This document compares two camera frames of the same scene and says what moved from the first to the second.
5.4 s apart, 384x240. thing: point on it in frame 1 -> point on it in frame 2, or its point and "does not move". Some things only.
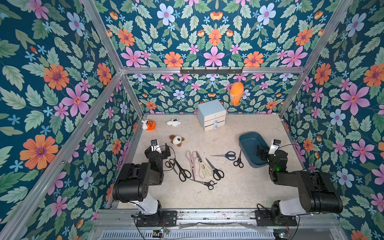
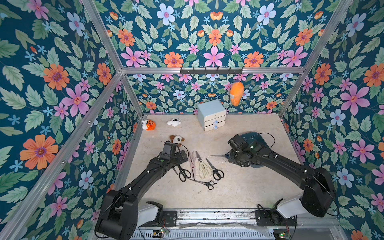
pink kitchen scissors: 191,157 does not move
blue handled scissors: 230,155 does not move
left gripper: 163,155 -> 180,159
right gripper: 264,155 -> 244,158
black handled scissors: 217,174 does not move
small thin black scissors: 210,184 does not move
